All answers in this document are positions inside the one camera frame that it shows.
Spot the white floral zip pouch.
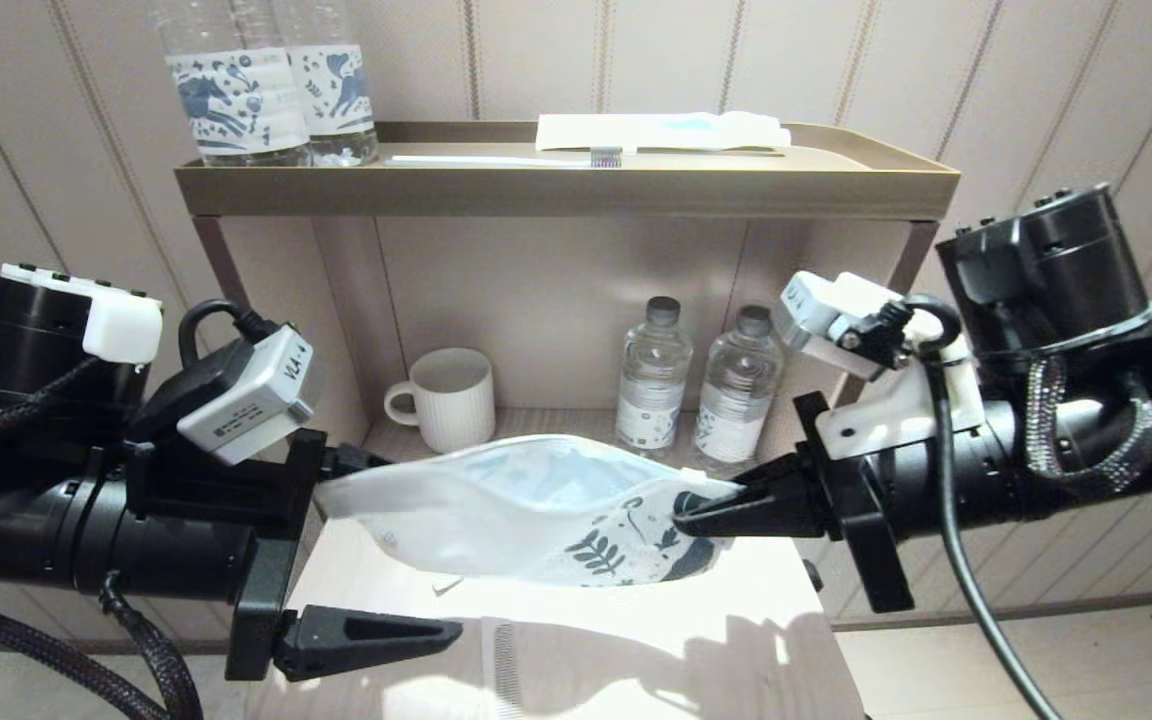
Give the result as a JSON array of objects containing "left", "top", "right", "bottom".
[{"left": 314, "top": 433, "right": 745, "bottom": 588}]

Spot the small clear water bottle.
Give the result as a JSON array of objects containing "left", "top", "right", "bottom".
[
  {"left": 616, "top": 296, "right": 692, "bottom": 456},
  {"left": 693, "top": 305, "right": 784, "bottom": 476}
]

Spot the white ribbed mug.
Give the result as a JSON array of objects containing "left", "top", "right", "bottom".
[{"left": 385, "top": 348, "right": 497, "bottom": 457}]

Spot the white comb in wrapper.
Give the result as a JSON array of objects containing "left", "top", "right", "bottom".
[{"left": 484, "top": 618, "right": 527, "bottom": 720}]

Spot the beige wooden shelf cabinet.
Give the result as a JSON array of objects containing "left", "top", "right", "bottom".
[{"left": 194, "top": 215, "right": 937, "bottom": 511}]

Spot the white toothbrush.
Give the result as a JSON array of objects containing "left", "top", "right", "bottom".
[{"left": 386, "top": 147, "right": 625, "bottom": 169}]

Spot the brown metal shelf tray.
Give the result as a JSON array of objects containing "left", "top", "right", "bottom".
[{"left": 174, "top": 122, "right": 962, "bottom": 219}]

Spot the white wrapped blue toothbrush pack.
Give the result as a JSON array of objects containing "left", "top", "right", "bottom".
[{"left": 536, "top": 112, "right": 792, "bottom": 153}]

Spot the large bottle blue deer label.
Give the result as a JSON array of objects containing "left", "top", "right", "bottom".
[
  {"left": 151, "top": 0, "right": 315, "bottom": 168},
  {"left": 271, "top": 0, "right": 380, "bottom": 166}
]

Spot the black right camera cable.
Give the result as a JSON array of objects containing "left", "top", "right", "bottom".
[{"left": 841, "top": 293, "right": 1067, "bottom": 720}]

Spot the black camera cable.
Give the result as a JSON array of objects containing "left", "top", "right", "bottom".
[
  {"left": 841, "top": 293, "right": 1067, "bottom": 720},
  {"left": 176, "top": 298, "right": 282, "bottom": 371}
]

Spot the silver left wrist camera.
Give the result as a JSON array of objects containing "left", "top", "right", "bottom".
[{"left": 126, "top": 322, "right": 322, "bottom": 466}]

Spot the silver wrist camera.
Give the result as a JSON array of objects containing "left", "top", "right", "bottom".
[
  {"left": 774, "top": 270, "right": 985, "bottom": 461},
  {"left": 126, "top": 322, "right": 322, "bottom": 466}
]

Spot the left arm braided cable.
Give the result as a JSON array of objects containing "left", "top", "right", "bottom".
[{"left": 0, "top": 570, "right": 205, "bottom": 720}]

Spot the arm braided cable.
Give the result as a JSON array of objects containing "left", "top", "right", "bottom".
[
  {"left": 1024, "top": 355, "right": 1152, "bottom": 496},
  {"left": 0, "top": 570, "right": 205, "bottom": 720}
]

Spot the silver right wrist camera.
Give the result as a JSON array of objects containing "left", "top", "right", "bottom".
[{"left": 774, "top": 270, "right": 985, "bottom": 461}]

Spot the black left camera cable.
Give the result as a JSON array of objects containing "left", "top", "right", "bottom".
[{"left": 176, "top": 298, "right": 282, "bottom": 371}]

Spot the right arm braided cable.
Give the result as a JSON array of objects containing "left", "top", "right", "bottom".
[{"left": 1024, "top": 355, "right": 1152, "bottom": 496}]

